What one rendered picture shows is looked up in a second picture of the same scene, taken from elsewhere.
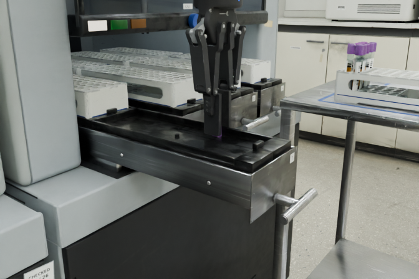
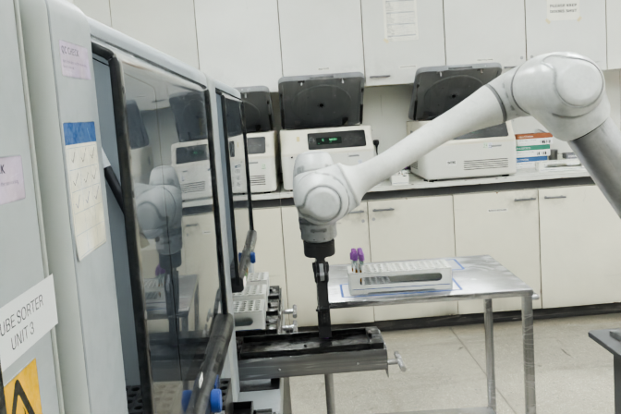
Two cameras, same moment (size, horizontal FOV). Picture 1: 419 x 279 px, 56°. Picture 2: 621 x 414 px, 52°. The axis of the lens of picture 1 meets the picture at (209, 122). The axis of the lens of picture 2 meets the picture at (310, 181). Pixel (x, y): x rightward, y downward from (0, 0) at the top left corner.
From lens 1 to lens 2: 1.13 m
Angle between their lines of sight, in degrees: 39
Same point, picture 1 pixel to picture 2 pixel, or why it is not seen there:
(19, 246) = not seen: outside the picture
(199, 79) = (324, 302)
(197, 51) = (323, 285)
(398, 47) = (271, 219)
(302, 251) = not seen: outside the picture
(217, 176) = (363, 357)
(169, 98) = (260, 322)
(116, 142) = (273, 361)
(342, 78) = (354, 278)
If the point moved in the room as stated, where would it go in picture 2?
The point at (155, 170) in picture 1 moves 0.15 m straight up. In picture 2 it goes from (313, 370) to (309, 305)
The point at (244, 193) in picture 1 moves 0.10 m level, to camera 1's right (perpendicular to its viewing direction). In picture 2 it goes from (383, 360) to (412, 348)
